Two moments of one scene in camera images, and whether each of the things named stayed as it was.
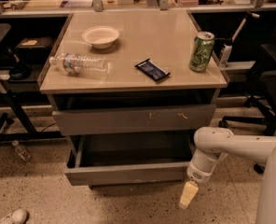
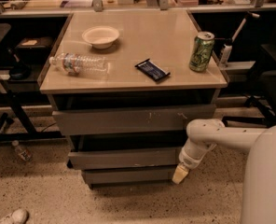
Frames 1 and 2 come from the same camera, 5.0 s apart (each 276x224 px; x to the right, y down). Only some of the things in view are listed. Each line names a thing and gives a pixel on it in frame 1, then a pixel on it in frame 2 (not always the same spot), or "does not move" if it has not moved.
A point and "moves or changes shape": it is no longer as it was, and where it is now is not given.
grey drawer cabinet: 131,89 does not move
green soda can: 201,50 does not move
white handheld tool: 227,49 does not move
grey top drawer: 138,119 does not move
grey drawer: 96,160 moves or changes shape
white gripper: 196,174 to 188,161
